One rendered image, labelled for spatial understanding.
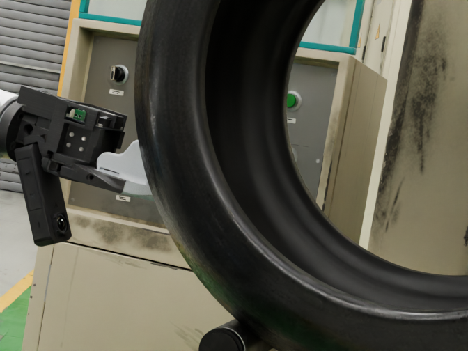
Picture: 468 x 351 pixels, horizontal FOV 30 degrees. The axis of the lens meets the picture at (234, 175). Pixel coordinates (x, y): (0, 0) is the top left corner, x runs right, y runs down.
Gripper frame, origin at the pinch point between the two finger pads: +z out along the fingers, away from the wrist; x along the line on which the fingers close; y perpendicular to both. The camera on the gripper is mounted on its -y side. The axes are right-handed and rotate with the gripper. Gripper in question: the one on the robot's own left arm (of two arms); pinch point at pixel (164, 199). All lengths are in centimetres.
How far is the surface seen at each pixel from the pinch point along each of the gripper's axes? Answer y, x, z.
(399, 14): 70, 329, -47
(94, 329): -37, 61, -32
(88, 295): -32, 61, -35
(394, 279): -2.5, 15.6, 23.9
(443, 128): 16.1, 27.7, 22.7
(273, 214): 0.3, 15.0, 7.9
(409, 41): 25.6, 27.6, 15.3
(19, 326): -124, 278, -170
